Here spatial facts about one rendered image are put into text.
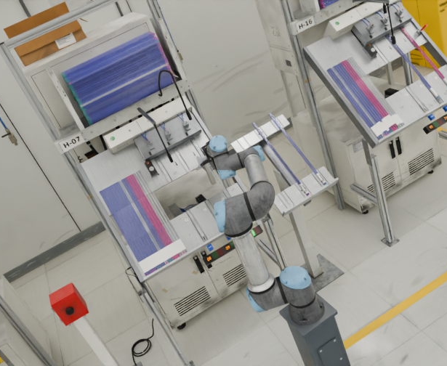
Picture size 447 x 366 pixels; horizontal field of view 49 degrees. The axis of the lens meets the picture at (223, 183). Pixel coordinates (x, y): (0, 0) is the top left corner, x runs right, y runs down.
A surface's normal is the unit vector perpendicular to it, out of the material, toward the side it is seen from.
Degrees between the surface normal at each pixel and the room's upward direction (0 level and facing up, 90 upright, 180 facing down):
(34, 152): 90
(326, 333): 90
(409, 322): 0
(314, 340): 90
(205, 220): 45
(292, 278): 7
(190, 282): 90
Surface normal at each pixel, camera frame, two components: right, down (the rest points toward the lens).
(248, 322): -0.33, -0.80
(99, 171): 0.04, -0.32
